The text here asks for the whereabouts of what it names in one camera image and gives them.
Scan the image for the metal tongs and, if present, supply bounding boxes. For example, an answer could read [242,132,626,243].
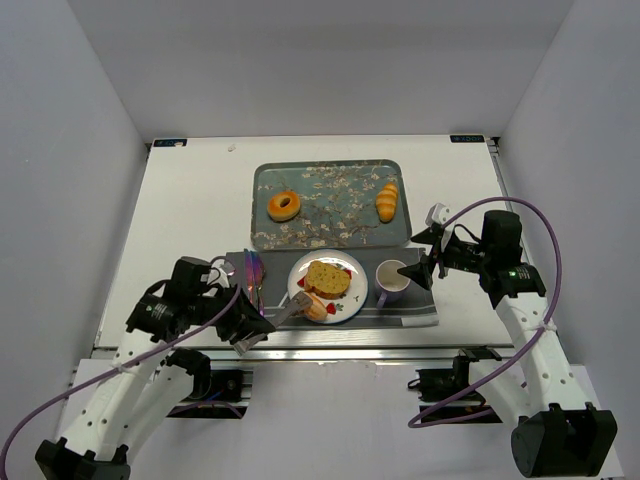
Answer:
[233,292,312,356]

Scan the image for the small round bun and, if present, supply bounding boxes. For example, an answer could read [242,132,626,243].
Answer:
[303,292,328,322]

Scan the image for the sliced bread loaf piece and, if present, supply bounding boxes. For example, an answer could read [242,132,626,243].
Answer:
[303,260,351,299]

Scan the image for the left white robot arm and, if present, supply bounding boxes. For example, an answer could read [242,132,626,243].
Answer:
[35,257,276,479]

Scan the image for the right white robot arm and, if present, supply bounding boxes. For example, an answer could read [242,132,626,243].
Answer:
[399,204,618,478]

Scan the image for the lavender mug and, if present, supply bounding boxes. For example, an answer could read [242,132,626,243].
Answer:
[375,259,410,310]

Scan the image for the grey striped placemat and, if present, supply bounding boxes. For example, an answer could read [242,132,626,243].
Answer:
[222,246,441,331]

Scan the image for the croissant roll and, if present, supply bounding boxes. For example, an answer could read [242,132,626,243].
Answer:
[376,183,398,223]

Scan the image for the iridescent knife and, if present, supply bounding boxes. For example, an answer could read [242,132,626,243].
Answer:
[244,249,256,305]

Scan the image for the white strawberry plate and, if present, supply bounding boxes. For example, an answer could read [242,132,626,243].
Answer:
[287,249,369,325]

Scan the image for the right blue table label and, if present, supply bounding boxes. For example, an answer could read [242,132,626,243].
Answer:
[449,134,485,143]

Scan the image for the blue table label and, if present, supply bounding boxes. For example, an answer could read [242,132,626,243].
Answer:
[449,134,485,143]
[152,138,187,148]

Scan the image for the floral teal tray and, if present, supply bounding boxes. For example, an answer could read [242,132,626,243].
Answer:
[250,159,412,251]

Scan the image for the glazed donut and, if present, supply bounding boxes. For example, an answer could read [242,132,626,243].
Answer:
[267,191,301,222]

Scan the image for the left blue table label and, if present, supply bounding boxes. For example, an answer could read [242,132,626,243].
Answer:
[152,138,187,148]

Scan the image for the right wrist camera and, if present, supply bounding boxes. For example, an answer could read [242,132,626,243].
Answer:
[425,203,450,227]

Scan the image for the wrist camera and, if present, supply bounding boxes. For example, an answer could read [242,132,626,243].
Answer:
[425,203,450,227]
[207,261,236,288]

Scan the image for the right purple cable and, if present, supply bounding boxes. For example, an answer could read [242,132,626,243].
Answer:
[407,197,564,430]

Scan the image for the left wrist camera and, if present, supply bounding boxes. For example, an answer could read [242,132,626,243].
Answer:
[207,261,236,288]

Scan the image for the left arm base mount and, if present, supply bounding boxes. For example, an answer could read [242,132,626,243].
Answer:
[159,349,248,419]

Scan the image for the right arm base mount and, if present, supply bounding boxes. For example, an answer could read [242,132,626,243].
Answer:
[407,346,522,429]

